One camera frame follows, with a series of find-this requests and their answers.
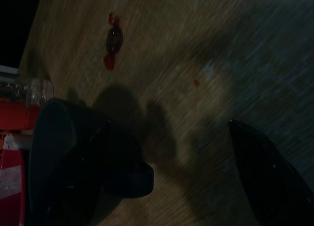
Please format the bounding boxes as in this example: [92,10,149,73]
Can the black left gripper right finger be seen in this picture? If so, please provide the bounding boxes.
[228,119,314,226]

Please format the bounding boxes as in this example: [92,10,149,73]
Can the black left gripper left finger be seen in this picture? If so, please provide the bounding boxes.
[49,120,113,226]

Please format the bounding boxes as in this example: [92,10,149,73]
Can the red candy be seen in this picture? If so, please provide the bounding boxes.
[105,12,124,70]

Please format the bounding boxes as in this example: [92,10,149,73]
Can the clear glass jar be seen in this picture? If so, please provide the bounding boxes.
[24,77,54,106]

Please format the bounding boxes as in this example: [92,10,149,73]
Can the light wooden table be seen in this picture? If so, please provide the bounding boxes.
[19,0,314,226]

